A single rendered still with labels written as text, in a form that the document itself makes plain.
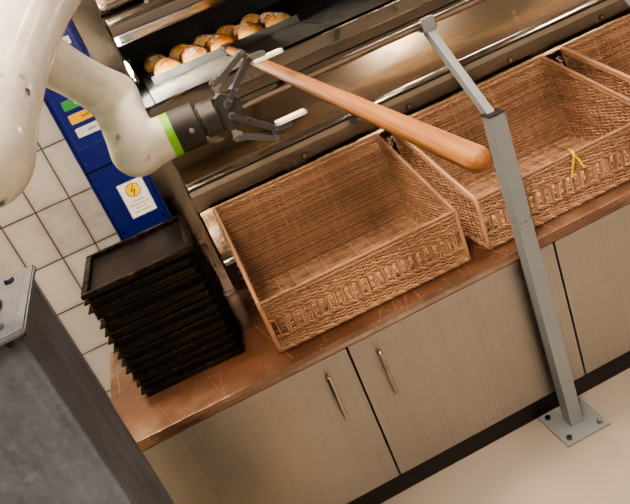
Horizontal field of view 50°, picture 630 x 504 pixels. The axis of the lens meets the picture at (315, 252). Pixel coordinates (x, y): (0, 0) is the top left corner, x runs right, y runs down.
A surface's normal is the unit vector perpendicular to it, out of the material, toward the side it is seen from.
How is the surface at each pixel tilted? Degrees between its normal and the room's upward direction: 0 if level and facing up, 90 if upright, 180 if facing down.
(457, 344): 90
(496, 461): 0
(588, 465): 0
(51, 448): 90
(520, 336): 90
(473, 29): 70
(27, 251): 90
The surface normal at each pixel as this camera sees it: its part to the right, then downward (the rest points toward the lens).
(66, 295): 0.29, 0.32
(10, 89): 0.74, -0.55
